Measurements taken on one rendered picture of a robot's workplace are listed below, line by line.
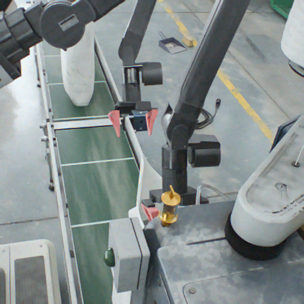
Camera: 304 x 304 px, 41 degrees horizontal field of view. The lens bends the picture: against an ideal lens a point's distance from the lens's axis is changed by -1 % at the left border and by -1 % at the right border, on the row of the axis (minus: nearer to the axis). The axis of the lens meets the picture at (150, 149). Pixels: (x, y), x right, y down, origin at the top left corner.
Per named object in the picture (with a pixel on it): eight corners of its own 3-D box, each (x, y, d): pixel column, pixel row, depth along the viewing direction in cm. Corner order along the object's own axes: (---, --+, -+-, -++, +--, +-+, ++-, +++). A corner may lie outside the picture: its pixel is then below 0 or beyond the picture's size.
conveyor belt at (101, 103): (35, 5, 411) (34, -4, 405) (73, 5, 421) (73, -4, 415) (54, 135, 247) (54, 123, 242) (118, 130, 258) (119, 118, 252)
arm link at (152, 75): (122, 48, 128) (120, 46, 120) (159, 45, 128) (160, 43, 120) (126, 86, 130) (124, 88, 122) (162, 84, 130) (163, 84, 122)
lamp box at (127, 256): (107, 255, 69) (109, 219, 63) (133, 251, 70) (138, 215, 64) (116, 294, 63) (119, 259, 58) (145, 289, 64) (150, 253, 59)
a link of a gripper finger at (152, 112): (160, 133, 123) (158, 103, 123) (137, 134, 120) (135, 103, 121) (153, 136, 129) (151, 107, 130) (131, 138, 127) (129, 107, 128)
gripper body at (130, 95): (151, 107, 123) (149, 82, 124) (118, 107, 120) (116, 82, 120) (145, 111, 129) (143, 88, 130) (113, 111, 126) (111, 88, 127)
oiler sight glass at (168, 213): (157, 210, 63) (160, 193, 61) (173, 208, 64) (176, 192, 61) (162, 222, 61) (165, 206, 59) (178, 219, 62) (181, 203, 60)
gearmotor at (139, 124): (116, 107, 281) (117, 88, 272) (137, 105, 285) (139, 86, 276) (126, 133, 259) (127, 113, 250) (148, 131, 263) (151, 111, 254)
